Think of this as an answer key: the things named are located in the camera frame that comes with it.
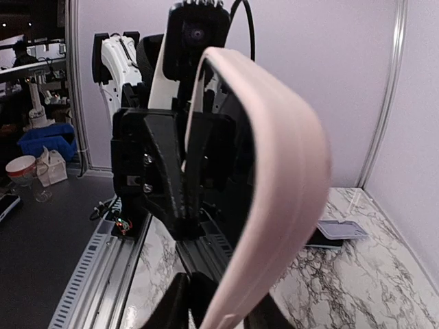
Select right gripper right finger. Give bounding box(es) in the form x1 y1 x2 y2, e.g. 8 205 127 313
244 293 295 329

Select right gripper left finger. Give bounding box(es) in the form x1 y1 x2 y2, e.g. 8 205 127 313
145 272 222 328

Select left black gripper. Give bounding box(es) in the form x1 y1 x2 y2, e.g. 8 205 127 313
110 108 237 241

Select lavender phone case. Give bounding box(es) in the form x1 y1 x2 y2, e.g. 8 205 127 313
317 220 368 240

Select pink phone case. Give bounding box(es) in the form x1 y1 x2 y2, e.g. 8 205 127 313
200 47 331 328

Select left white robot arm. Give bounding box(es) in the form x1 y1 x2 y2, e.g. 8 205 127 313
93 24 239 241

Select blue plastic bin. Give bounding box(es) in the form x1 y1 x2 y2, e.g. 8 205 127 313
17 123 77 161

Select white tissue box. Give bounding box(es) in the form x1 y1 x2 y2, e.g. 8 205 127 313
36 147 68 187

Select white bowl outside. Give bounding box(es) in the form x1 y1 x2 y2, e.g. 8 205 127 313
5 155 36 187

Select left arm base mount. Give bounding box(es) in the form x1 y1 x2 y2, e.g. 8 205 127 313
89 196 148 241

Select front aluminium rail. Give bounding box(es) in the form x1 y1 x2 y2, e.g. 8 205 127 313
48 215 151 328

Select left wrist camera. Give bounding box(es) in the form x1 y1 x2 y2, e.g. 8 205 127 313
163 1 230 81

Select left aluminium frame post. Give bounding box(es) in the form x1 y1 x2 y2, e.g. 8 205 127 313
64 0 90 178

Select aluminium frame post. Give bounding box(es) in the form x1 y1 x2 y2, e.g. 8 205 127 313
64 0 90 178
356 0 409 189

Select right aluminium frame post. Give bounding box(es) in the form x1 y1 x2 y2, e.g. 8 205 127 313
356 0 409 189

